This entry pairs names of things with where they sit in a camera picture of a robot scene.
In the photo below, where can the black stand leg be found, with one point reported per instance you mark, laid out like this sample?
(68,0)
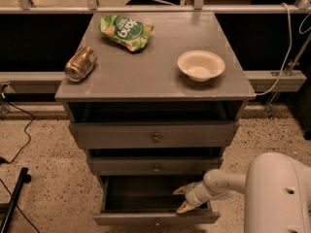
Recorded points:
(7,209)

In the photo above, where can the grey wooden drawer cabinet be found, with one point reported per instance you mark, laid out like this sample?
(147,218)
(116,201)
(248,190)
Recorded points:
(148,87)

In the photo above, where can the metal railing frame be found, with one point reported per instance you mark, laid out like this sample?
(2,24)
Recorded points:
(155,8)

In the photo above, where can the grey drawer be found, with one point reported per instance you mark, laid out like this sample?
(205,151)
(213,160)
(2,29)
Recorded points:
(149,200)
(153,135)
(145,166)

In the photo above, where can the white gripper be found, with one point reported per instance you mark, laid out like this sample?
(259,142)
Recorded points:
(193,193)

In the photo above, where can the white paper bowl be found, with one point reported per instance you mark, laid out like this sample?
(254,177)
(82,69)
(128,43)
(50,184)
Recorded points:
(200,65)

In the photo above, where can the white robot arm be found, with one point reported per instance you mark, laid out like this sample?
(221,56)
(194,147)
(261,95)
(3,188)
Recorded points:
(276,189)

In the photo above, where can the green snack bag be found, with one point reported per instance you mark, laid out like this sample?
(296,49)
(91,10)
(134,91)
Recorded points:
(125,31)

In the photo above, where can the grey bottom drawer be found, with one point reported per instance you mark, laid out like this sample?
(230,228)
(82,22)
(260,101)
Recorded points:
(149,200)

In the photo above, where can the gold drink can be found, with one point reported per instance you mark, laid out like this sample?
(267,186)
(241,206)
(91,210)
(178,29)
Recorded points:
(80,64)

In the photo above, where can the grey top drawer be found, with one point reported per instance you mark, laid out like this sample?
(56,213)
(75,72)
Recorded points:
(153,135)

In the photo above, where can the grey middle drawer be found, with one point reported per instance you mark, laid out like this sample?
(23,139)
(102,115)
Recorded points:
(145,166)

